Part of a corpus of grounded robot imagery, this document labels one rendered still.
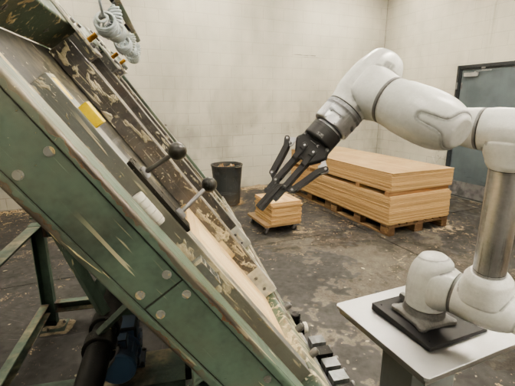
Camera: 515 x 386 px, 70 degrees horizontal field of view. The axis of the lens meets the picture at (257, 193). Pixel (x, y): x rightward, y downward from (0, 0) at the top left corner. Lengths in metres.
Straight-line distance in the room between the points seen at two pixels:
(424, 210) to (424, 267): 3.58
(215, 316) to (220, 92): 6.15
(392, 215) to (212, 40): 4.08
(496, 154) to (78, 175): 1.11
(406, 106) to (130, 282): 0.58
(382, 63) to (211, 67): 5.88
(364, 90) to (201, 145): 5.89
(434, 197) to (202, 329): 4.69
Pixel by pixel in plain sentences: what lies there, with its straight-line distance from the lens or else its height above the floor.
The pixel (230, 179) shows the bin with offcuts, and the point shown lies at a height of 0.44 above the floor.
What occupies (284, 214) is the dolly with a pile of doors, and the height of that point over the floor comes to 0.25.
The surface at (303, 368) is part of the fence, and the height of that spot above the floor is 0.92.
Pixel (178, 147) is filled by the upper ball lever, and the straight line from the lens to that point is 0.76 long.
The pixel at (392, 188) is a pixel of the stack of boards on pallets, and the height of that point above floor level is 0.61.
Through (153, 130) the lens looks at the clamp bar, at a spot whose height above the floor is 1.49.
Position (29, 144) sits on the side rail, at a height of 1.57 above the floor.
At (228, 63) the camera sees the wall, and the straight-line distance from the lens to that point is 6.76.
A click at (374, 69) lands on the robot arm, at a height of 1.68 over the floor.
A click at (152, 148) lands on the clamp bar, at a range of 1.23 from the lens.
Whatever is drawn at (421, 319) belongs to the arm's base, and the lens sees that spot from 1.63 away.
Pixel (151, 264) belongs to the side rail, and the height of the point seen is 1.38.
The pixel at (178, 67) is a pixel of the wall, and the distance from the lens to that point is 6.51.
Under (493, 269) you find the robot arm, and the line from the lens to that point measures 1.45.
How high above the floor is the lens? 1.62
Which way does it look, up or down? 14 degrees down
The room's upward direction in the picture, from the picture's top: straight up
